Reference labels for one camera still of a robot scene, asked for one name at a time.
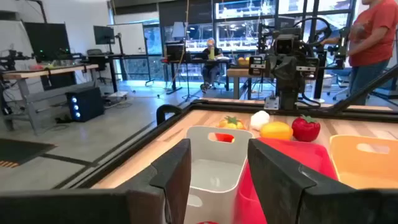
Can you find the small wooden table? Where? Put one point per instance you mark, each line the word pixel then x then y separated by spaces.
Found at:
pixel 239 72

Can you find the wooden top desk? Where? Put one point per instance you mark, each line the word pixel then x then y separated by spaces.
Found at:
pixel 46 72

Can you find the seated person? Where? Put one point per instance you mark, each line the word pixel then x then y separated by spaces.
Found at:
pixel 211 70

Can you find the small black monitor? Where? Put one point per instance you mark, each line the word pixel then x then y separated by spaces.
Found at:
pixel 104 35

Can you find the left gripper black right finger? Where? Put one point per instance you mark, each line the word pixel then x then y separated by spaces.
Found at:
pixel 276 186

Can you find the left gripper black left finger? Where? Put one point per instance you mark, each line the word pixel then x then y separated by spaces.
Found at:
pixel 174 174

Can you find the standing person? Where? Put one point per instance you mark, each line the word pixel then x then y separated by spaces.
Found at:
pixel 373 37

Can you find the black computer tower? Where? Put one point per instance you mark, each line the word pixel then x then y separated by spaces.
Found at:
pixel 90 104

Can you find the dark desk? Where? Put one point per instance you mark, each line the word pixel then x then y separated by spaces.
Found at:
pixel 192 61

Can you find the white garlic bulb toy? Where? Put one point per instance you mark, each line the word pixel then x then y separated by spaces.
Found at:
pixel 259 119

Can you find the grey-blue square container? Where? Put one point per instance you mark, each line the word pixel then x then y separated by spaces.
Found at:
pixel 214 174

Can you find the large black screen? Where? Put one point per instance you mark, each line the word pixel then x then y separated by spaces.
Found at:
pixel 46 40

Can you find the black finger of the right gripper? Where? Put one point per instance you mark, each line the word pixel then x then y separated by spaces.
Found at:
pixel 308 64
pixel 257 66

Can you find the black aluminium table frame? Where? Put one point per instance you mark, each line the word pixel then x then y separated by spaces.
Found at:
pixel 224 109

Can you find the basket of toy fruit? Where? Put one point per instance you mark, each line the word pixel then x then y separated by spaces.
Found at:
pixel 243 62

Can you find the orange citrus fruit toy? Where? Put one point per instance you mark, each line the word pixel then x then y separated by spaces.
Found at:
pixel 276 130

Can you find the black office chair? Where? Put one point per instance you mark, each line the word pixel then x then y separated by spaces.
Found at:
pixel 99 62

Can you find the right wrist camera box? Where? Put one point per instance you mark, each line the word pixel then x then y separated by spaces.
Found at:
pixel 284 45

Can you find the red tomato toy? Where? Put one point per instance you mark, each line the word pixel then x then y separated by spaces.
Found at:
pixel 224 138
pixel 306 130

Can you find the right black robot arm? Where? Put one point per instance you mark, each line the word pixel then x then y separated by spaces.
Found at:
pixel 289 96

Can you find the black striped-edge floor mat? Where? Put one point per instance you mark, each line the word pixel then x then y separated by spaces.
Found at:
pixel 21 149

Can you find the yellow-orange tomato toy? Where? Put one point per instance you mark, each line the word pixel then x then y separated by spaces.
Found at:
pixel 231 124

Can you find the background black robot arm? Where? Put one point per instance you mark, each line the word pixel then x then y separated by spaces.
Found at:
pixel 12 59

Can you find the whiteboard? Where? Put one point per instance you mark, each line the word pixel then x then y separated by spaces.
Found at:
pixel 130 39

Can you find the red plastic basket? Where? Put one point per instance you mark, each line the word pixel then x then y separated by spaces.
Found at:
pixel 311 155

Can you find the orange plastic basket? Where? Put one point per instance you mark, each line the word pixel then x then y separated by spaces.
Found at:
pixel 357 171

